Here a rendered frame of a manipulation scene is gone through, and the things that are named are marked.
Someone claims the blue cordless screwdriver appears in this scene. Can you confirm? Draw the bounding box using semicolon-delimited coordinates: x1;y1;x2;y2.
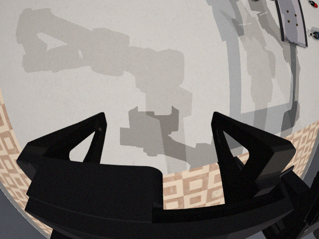
310;32;319;39

